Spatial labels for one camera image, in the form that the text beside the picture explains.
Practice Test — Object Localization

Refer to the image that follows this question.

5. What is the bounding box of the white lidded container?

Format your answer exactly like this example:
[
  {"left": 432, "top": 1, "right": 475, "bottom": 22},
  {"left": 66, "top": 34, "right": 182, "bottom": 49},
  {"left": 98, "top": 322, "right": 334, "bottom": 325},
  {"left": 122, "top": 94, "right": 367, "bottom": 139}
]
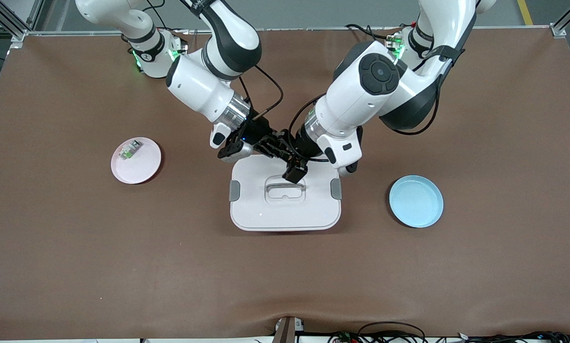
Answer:
[{"left": 229, "top": 153, "right": 342, "bottom": 232}]

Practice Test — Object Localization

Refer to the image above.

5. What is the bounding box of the light blue round plate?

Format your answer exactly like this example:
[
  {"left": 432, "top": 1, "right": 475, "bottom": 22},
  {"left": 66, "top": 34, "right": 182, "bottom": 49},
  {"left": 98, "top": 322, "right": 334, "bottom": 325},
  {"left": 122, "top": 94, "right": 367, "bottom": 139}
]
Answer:
[{"left": 389, "top": 175, "right": 444, "bottom": 229}]

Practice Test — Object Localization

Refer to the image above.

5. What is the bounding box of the pink round plate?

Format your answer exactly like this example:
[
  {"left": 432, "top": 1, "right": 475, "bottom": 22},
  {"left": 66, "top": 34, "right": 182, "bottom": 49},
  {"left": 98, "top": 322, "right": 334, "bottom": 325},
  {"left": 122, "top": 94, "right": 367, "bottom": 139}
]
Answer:
[{"left": 110, "top": 137, "right": 162, "bottom": 185}]

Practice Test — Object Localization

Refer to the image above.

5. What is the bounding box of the grey lid handle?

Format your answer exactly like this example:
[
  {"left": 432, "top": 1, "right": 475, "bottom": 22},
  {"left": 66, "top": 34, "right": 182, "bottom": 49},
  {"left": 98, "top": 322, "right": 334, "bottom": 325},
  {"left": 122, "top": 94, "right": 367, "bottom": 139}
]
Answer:
[{"left": 265, "top": 180, "right": 307, "bottom": 193}]

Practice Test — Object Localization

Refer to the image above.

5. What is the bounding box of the aluminium table edge rail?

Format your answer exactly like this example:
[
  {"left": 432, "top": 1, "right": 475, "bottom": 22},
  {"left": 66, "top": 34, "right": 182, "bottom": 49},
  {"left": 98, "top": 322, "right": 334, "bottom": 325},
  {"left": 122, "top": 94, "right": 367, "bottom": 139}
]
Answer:
[{"left": 25, "top": 26, "right": 554, "bottom": 37}]

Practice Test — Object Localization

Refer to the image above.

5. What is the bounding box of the green clear switch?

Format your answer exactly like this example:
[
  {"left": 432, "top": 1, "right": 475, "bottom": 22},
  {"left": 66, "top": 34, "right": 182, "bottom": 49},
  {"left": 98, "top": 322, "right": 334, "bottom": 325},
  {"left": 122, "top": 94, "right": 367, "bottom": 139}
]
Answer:
[{"left": 118, "top": 140, "right": 143, "bottom": 161}]

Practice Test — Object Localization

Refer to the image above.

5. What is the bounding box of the black base cable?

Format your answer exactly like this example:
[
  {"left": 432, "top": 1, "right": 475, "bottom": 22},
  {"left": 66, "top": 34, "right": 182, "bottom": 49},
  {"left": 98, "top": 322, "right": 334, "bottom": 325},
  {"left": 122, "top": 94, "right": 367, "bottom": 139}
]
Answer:
[{"left": 345, "top": 23, "right": 390, "bottom": 41}]

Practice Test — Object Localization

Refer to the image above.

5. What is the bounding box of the metal table bracket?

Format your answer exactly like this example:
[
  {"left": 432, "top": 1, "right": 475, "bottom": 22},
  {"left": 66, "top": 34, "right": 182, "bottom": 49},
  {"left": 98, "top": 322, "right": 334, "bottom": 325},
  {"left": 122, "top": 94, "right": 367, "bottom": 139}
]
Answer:
[{"left": 273, "top": 316, "right": 305, "bottom": 343}]

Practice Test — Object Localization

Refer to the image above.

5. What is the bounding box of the black cable bundle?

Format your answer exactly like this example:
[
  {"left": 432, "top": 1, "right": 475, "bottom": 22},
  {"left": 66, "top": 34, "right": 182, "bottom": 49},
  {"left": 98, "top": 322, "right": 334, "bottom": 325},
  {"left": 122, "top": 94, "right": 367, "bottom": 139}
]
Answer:
[
  {"left": 456, "top": 331, "right": 570, "bottom": 343},
  {"left": 328, "top": 321, "right": 427, "bottom": 343}
]

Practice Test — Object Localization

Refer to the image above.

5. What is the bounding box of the aluminium frame post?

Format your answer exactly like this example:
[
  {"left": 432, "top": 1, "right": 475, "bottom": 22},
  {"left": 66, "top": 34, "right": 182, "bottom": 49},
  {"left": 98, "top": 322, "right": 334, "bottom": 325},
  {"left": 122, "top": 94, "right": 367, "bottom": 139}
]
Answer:
[
  {"left": 0, "top": 0, "right": 45, "bottom": 50},
  {"left": 549, "top": 0, "right": 570, "bottom": 39}
]

